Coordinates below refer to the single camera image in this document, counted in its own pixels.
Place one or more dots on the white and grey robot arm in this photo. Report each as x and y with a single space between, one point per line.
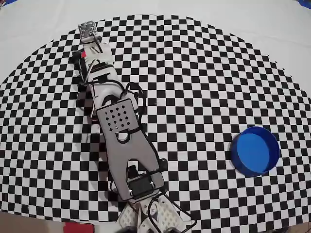
131 150

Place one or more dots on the red flat box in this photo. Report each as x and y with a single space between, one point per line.
79 228

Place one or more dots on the blue round box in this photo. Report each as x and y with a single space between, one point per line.
252 151

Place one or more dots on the white checkerboard print mat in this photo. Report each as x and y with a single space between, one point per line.
48 29

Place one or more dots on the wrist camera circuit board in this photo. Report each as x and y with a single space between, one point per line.
87 29

